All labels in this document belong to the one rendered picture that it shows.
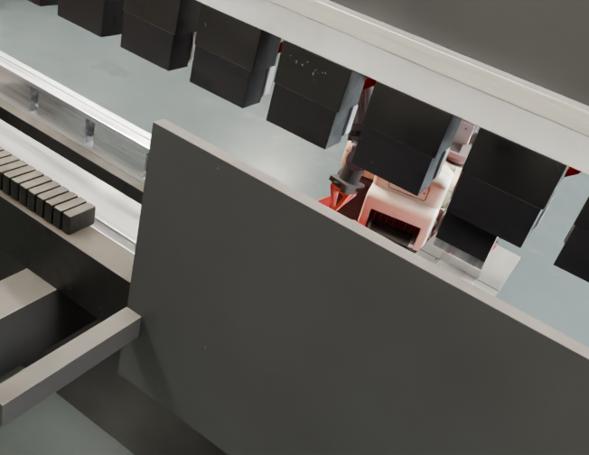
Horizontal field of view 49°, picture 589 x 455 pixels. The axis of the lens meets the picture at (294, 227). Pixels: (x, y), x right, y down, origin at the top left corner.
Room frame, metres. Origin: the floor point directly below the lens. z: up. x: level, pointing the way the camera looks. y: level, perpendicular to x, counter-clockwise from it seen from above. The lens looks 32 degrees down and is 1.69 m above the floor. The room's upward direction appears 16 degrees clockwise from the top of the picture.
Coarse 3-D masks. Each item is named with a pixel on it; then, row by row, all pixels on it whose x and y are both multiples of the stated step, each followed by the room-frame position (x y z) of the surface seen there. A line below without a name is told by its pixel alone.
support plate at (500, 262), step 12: (432, 240) 1.24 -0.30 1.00; (420, 252) 1.18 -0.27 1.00; (432, 252) 1.19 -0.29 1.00; (492, 252) 1.27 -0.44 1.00; (504, 252) 1.28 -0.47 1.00; (468, 264) 1.19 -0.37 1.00; (492, 264) 1.22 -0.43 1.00; (504, 264) 1.23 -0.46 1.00; (516, 264) 1.25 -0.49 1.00; (480, 276) 1.15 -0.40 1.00; (492, 276) 1.16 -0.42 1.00; (504, 276) 1.18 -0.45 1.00; (480, 288) 1.11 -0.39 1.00; (492, 288) 1.12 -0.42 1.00
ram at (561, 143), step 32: (224, 0) 1.27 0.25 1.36; (256, 0) 1.24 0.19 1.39; (288, 32) 1.21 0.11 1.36; (320, 32) 1.18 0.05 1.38; (352, 64) 1.15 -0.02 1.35; (384, 64) 1.12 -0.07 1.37; (416, 64) 1.10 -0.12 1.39; (416, 96) 1.09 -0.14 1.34; (448, 96) 1.07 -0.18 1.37; (480, 96) 1.05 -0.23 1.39; (512, 128) 1.03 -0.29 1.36; (544, 128) 1.01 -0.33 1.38; (576, 160) 0.98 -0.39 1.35
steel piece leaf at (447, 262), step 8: (448, 256) 1.16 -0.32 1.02; (440, 264) 1.15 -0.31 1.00; (448, 264) 1.16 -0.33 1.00; (456, 264) 1.15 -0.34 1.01; (464, 264) 1.15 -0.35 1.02; (456, 272) 1.14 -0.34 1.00; (464, 272) 1.15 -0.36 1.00; (472, 272) 1.14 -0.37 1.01; (480, 272) 1.14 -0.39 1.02; (464, 280) 1.12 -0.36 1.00; (472, 280) 1.13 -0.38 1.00
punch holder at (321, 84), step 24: (288, 48) 1.20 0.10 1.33; (288, 72) 1.20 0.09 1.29; (312, 72) 1.18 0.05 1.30; (336, 72) 1.16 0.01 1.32; (288, 96) 1.19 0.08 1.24; (312, 96) 1.17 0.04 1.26; (336, 96) 1.15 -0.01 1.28; (288, 120) 1.19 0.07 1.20; (312, 120) 1.17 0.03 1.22; (336, 120) 1.16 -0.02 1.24
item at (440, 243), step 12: (444, 216) 1.07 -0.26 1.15; (456, 216) 1.07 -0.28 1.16; (444, 228) 1.07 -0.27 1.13; (456, 228) 1.06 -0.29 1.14; (468, 228) 1.05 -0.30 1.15; (480, 228) 1.05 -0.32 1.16; (444, 240) 1.07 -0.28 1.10; (456, 240) 1.06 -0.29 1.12; (468, 240) 1.05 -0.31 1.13; (480, 240) 1.04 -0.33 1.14; (492, 240) 1.04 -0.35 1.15; (456, 252) 1.06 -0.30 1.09; (468, 252) 1.05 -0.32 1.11; (480, 252) 1.04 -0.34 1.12; (480, 264) 1.04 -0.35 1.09
